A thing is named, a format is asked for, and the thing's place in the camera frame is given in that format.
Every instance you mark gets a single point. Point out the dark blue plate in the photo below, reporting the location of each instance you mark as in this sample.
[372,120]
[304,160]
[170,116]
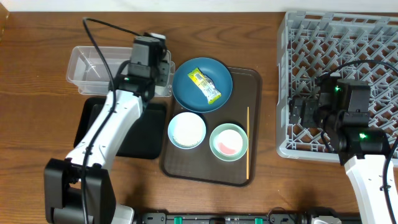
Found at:
[190,96]

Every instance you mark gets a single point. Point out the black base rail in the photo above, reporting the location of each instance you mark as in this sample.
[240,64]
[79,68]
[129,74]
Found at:
[276,215]

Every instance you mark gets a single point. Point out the grey dishwasher rack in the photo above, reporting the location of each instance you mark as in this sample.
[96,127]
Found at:
[311,44]

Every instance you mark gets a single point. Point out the brown serving tray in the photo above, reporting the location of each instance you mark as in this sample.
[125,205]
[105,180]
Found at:
[199,163]

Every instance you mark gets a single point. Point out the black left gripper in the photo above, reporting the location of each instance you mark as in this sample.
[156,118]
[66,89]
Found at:
[162,72]

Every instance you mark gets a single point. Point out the yellow green snack wrapper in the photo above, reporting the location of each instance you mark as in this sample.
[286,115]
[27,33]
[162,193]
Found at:
[205,84]

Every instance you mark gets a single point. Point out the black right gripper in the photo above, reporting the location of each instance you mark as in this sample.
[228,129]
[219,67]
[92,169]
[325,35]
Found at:
[309,106]

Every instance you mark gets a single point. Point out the wooden chopstick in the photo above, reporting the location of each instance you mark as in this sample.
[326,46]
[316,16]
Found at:
[247,150]

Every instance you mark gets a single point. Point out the clear plastic bin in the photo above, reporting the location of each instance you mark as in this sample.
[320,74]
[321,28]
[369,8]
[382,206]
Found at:
[87,71]

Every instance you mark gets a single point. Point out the mint green bowl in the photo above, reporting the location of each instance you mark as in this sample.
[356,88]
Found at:
[221,128]

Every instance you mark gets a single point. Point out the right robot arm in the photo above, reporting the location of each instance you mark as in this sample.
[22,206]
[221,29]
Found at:
[366,154]

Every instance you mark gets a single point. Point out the white cup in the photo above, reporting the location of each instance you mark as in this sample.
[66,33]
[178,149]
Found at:
[229,142]

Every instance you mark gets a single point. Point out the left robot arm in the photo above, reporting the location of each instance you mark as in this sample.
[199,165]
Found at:
[78,189]

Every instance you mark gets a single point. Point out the light blue bowl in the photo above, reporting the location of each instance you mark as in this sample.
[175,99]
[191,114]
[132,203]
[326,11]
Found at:
[186,130]

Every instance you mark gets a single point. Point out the black plastic bin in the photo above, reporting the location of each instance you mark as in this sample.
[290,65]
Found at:
[145,137]

